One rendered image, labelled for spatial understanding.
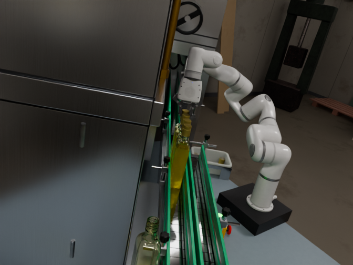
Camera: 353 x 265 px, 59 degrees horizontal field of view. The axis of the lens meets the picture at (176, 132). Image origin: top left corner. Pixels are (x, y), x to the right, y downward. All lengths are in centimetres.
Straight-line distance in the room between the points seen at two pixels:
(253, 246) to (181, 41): 148
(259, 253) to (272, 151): 42
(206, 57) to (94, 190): 80
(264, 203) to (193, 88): 61
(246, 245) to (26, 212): 86
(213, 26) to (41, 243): 179
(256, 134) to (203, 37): 110
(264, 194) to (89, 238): 83
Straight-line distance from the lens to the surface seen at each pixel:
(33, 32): 72
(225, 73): 152
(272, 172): 142
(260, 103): 157
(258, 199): 149
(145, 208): 120
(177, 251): 107
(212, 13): 230
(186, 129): 123
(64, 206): 87
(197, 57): 137
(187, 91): 137
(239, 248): 136
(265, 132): 145
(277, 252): 143
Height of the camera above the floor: 161
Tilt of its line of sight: 23 degrees down
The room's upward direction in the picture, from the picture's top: 12 degrees clockwise
